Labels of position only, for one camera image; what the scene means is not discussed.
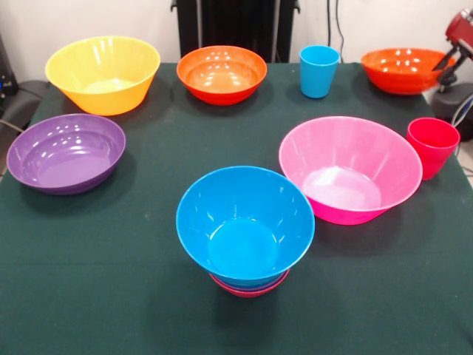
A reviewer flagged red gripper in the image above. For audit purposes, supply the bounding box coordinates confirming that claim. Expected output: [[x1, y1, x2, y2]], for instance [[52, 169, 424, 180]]
[[431, 10, 473, 94]]

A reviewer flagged orange bowl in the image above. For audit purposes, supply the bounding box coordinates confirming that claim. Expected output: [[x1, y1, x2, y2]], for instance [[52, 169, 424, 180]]
[[360, 47, 457, 96], [176, 45, 268, 107]]

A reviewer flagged deep blue bowl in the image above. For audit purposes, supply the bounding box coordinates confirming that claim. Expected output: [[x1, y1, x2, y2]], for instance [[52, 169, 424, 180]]
[[175, 165, 316, 281]]

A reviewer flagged small flat-bottomed blue bowl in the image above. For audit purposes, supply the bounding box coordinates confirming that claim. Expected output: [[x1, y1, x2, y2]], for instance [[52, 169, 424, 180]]
[[210, 268, 290, 291]]

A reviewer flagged small red bowl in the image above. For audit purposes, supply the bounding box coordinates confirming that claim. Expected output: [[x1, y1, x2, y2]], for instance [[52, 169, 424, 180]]
[[208, 270, 291, 299]]

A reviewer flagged dark grey object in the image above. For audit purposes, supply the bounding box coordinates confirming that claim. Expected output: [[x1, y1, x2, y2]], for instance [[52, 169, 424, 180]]
[[430, 81, 473, 141]]

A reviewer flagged red cup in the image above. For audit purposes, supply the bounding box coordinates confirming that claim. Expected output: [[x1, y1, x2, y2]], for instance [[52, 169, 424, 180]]
[[406, 117, 461, 181]]

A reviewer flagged blue cup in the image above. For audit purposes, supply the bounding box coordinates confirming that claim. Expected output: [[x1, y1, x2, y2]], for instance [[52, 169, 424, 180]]
[[299, 44, 341, 99]]

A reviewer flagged large pink bowl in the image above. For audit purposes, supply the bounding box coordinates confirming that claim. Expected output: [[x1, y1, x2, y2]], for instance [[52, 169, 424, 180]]
[[278, 115, 424, 226]]

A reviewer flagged large yellow bowl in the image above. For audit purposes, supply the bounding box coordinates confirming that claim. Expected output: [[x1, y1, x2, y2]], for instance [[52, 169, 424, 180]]
[[44, 35, 161, 117]]

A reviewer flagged purple bowl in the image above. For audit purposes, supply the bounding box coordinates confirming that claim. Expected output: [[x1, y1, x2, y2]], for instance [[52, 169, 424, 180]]
[[6, 113, 127, 196]]

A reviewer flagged dark green table cloth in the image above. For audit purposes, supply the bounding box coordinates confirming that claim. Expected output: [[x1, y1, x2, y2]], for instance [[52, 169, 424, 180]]
[[0, 61, 473, 355]]

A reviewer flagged grey padded seat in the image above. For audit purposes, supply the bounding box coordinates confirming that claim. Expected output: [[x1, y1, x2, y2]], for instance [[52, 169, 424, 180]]
[[0, 79, 51, 129]]

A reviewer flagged black device box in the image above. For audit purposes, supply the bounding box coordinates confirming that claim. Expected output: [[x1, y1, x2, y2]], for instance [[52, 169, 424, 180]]
[[0, 33, 18, 112]]

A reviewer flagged black wall cable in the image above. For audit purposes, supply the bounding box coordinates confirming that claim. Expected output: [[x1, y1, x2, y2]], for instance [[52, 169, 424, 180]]
[[327, 0, 347, 63]]

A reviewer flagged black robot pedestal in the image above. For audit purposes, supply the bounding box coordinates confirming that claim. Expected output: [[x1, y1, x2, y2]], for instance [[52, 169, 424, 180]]
[[170, 0, 301, 64]]

